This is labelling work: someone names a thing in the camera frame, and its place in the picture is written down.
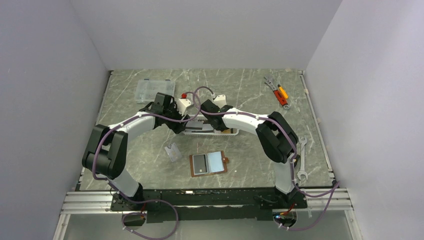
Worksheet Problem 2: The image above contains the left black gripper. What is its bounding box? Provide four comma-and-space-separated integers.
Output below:
163, 101, 190, 134

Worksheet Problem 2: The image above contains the white plastic basket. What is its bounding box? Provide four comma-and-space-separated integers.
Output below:
182, 114, 239, 137

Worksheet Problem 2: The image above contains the white striped card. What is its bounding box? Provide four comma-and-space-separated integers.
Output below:
185, 121, 214, 133

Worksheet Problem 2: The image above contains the clear plastic card sleeve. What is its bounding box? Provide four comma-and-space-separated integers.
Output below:
164, 142, 183, 162

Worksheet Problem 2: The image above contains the brown leather card holder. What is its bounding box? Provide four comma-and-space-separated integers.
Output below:
189, 150, 230, 178

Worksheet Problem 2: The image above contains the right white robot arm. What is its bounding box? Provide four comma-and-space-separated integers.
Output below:
200, 100, 299, 208

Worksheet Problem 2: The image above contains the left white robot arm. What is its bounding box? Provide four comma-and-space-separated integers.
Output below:
81, 93, 193, 210

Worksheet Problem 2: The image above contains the clear plastic organizer box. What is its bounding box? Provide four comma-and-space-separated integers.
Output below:
134, 78, 176, 104

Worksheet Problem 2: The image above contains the red adjustable wrench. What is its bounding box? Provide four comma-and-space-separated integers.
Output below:
273, 90, 290, 110

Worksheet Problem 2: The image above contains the silver open-end wrench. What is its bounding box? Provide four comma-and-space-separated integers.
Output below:
297, 136, 308, 181

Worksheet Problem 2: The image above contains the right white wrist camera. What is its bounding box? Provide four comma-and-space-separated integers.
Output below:
213, 94, 227, 109

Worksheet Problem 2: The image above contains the yellow handled screwdriver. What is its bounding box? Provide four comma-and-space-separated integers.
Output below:
277, 84, 289, 100

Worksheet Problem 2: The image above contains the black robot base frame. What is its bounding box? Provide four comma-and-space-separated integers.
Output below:
110, 187, 308, 223

